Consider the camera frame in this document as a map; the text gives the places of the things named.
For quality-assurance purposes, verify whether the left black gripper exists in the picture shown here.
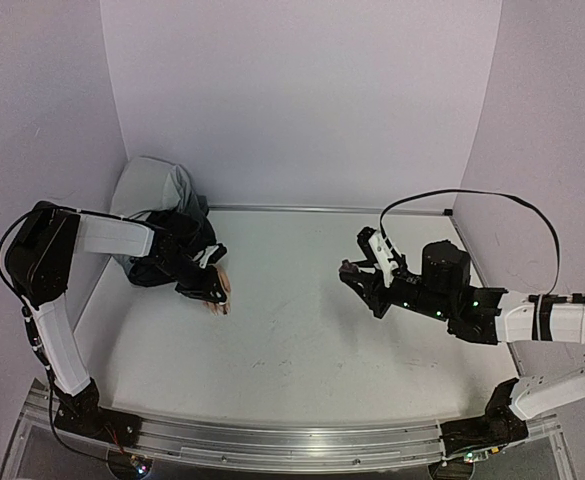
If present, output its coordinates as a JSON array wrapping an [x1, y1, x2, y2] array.
[[152, 251, 228, 303]]

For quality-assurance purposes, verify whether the purple nail polish bottle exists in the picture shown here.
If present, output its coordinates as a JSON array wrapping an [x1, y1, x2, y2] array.
[[339, 261, 360, 274]]

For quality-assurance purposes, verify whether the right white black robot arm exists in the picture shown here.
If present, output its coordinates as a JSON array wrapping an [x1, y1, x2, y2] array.
[[338, 233, 585, 420]]

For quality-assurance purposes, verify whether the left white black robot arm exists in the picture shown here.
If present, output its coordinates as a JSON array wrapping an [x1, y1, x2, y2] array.
[[0, 201, 228, 398]]

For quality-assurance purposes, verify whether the mannequin hand with long nails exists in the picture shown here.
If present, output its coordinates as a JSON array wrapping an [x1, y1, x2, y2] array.
[[203, 265, 231, 316]]

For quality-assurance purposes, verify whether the black jacket sleeve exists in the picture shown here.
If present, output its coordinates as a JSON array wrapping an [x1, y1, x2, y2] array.
[[122, 209, 217, 287]]

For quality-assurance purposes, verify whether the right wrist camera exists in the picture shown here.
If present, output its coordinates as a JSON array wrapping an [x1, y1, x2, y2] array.
[[357, 226, 408, 288]]

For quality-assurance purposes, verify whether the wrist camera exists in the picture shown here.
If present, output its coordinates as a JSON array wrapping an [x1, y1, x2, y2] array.
[[357, 226, 408, 288], [193, 243, 227, 269]]

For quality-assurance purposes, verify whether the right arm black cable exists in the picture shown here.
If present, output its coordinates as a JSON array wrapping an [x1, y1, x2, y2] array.
[[379, 188, 562, 296]]

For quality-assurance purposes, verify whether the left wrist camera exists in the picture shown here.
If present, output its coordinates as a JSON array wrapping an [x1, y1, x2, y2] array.
[[193, 243, 227, 269]]

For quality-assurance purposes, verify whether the aluminium back rail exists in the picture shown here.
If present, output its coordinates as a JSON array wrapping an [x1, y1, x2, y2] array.
[[209, 204, 453, 217]]

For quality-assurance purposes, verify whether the aluminium rail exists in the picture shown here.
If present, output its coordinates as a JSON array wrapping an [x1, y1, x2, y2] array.
[[209, 204, 453, 217], [21, 379, 558, 474]]

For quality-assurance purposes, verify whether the aluminium front rail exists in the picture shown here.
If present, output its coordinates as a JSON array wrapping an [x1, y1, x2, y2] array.
[[21, 379, 558, 474]]

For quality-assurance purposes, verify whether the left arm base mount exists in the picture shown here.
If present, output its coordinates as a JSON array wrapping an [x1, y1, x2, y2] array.
[[53, 378, 142, 448]]

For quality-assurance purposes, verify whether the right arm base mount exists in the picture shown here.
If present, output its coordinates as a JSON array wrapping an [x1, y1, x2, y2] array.
[[440, 378, 528, 458]]

